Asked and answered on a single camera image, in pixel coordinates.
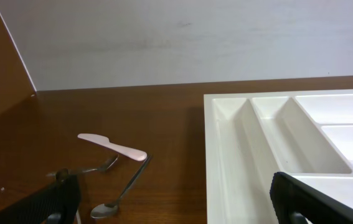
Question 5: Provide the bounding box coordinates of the pink plastic knife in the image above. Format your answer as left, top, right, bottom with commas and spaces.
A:
77, 133, 148, 161

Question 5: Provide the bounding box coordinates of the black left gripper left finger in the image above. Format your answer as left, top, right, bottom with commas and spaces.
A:
0, 169, 82, 224

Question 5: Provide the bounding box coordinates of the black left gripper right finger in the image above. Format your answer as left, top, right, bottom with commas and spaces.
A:
270, 172, 353, 224

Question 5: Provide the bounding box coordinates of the dark-handled small metal teaspoon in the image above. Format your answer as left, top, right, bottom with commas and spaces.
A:
90, 154, 152, 219

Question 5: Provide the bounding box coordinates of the small metal teaspoon upper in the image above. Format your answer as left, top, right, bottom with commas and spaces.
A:
45, 155, 119, 180

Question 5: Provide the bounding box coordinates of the white plastic cutlery tray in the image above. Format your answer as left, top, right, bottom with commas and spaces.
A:
204, 89, 353, 223

